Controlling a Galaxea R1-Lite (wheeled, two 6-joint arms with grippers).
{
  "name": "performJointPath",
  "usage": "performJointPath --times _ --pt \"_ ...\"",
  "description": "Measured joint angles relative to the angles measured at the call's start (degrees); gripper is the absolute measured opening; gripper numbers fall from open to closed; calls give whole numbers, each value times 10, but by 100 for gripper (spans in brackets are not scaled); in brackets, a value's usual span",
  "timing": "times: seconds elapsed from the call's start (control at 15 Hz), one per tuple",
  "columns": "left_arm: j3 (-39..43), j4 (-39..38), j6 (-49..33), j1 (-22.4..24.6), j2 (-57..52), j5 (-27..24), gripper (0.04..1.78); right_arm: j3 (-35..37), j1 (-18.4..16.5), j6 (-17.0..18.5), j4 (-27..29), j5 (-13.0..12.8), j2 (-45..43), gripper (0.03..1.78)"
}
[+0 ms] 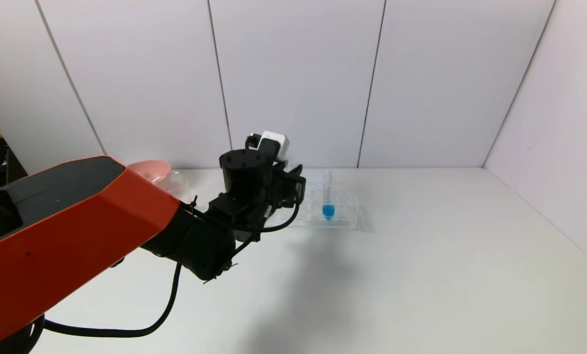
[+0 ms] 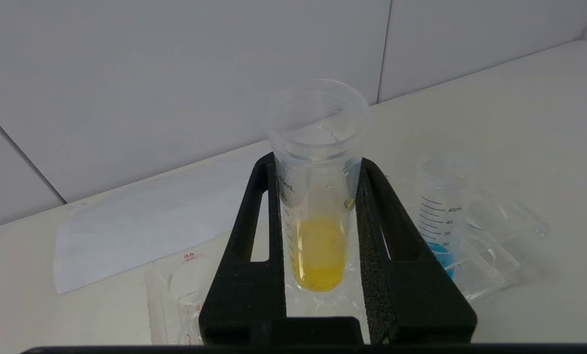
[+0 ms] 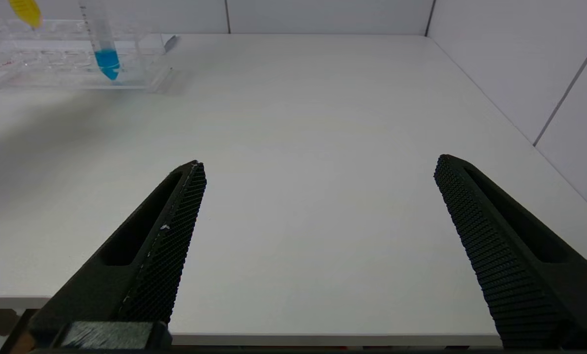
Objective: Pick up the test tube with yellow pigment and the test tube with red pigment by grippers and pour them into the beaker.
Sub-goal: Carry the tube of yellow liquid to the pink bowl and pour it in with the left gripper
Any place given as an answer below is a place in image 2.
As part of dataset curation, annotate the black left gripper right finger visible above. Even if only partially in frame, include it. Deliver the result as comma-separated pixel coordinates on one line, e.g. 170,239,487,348
355,157,478,346

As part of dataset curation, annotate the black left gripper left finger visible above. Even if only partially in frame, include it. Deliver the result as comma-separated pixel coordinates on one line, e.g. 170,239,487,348
198,151,290,346

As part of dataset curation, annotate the test tube with yellow pigment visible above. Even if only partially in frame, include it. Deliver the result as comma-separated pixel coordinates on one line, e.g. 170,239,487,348
266,79,371,294

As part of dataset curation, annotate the test tube with blue pigment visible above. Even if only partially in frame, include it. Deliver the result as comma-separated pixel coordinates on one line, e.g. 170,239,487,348
415,154,472,281

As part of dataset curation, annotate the clear acrylic test tube rack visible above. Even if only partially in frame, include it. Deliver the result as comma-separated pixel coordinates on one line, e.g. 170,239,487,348
146,189,552,346

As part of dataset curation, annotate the white paper sheet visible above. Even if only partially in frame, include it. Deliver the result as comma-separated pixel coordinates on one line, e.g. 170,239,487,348
52,147,274,295

